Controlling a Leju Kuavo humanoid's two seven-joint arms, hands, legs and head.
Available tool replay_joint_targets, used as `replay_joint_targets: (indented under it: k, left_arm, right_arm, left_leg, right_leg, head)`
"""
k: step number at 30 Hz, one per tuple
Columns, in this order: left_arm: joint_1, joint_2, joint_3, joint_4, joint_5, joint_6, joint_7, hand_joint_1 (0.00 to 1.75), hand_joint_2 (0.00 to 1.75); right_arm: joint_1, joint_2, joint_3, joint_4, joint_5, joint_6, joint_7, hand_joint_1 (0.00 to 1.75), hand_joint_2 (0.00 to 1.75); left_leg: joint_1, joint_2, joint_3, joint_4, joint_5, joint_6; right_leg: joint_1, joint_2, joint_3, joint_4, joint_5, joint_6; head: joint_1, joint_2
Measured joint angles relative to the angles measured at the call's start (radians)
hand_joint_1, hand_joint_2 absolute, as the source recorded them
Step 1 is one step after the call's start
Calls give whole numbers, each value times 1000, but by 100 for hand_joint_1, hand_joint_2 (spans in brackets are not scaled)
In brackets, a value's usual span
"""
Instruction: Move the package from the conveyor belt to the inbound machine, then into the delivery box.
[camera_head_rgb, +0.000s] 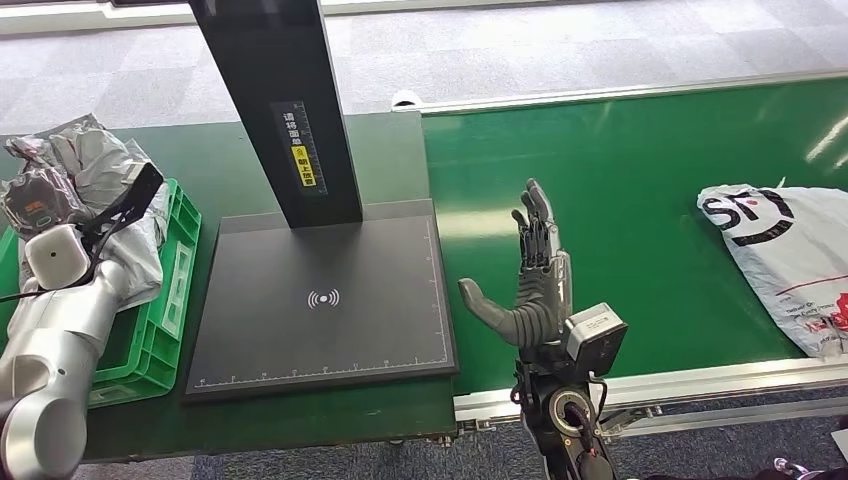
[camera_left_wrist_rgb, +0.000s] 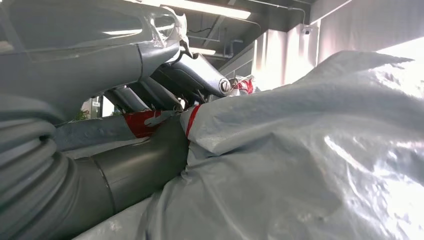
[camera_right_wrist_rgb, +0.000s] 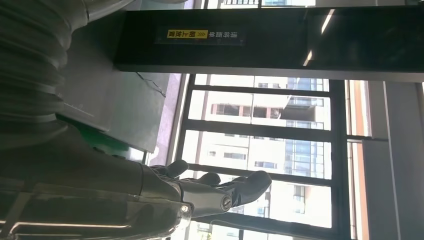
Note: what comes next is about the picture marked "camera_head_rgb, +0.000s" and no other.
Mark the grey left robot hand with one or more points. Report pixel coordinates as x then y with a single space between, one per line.
142 192

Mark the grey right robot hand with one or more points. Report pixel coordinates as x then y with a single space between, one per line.
540 298

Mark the white courier bag red print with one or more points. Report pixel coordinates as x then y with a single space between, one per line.
86 159

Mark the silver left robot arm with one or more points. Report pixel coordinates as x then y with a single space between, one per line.
53 358

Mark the green conveyor belt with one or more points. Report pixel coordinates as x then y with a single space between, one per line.
636 199

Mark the crumpled white grey courier bag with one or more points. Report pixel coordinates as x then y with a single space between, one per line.
142 265

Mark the green plastic crate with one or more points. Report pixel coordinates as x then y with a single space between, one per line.
159 311

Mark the black yellow column label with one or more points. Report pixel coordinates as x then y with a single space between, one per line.
299 149

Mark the black scanner column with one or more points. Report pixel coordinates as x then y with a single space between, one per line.
281 79

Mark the white courier bag black letters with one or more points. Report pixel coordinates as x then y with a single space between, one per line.
795 265

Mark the dark red floor object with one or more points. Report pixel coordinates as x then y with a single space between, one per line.
802 472

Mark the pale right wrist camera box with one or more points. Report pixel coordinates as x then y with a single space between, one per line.
596 338

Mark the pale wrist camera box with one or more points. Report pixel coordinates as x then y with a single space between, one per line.
596 338
56 255

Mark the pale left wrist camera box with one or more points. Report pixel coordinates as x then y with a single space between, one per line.
56 255

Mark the black scanner base plate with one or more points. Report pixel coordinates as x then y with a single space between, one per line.
318 298

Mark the wide aluminium conveyor rail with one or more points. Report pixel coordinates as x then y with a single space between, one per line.
729 381

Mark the aluminium conveyor frame beam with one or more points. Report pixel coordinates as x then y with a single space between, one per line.
729 418

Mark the thin aluminium conveyor rail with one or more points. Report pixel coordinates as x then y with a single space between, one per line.
629 90

